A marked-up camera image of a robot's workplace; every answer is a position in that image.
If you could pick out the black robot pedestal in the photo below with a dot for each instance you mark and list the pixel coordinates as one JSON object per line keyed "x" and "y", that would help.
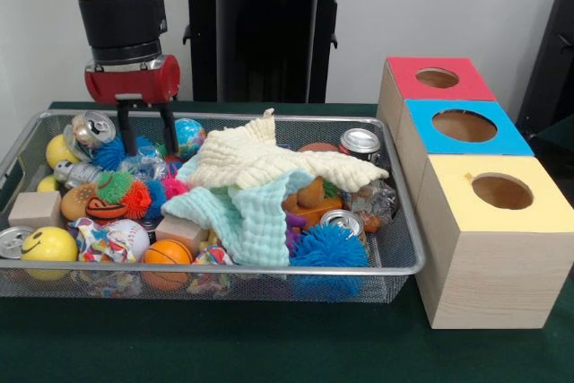
{"x": 269, "y": 42}

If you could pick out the dark green side table cloth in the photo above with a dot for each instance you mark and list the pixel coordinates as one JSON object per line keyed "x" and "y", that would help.
{"x": 553, "y": 150}

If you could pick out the small white baseball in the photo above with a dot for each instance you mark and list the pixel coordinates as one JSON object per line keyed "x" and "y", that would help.
{"x": 132, "y": 235}

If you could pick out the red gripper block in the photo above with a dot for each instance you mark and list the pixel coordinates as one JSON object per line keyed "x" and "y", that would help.
{"x": 134, "y": 82}

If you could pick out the blue furry monster toy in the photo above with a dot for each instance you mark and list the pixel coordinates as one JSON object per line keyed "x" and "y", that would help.
{"x": 329, "y": 246}

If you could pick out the mint waffle cloth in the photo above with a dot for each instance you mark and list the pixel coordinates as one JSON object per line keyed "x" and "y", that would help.
{"x": 260, "y": 226}

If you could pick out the cream waffle cloth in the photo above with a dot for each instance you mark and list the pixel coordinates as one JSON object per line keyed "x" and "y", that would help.
{"x": 251, "y": 159}

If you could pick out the plain wooden cube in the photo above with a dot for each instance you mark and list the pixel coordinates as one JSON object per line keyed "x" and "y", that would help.
{"x": 33, "y": 210}

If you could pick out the wooden box with three holes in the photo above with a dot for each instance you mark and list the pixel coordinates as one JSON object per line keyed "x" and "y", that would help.
{"x": 493, "y": 266}

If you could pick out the toy hamburger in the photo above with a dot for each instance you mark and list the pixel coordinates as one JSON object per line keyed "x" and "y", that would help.
{"x": 72, "y": 206}

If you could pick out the blue green globe ball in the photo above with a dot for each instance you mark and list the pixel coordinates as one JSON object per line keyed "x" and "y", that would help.
{"x": 192, "y": 132}

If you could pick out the blue spiky rubber ball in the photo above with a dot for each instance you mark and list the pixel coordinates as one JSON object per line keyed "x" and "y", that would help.
{"x": 110, "y": 152}

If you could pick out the small orange basketball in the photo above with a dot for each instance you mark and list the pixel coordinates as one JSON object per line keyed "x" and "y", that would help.
{"x": 168, "y": 252}

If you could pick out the yellow smiley ball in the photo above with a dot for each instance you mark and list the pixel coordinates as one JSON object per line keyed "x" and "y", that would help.
{"x": 49, "y": 244}

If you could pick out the clear packet of orange snacks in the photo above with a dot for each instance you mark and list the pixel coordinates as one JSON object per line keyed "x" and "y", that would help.
{"x": 374, "y": 208}

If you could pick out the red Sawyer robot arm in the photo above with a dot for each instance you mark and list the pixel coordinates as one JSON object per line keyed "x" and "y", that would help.
{"x": 121, "y": 11}

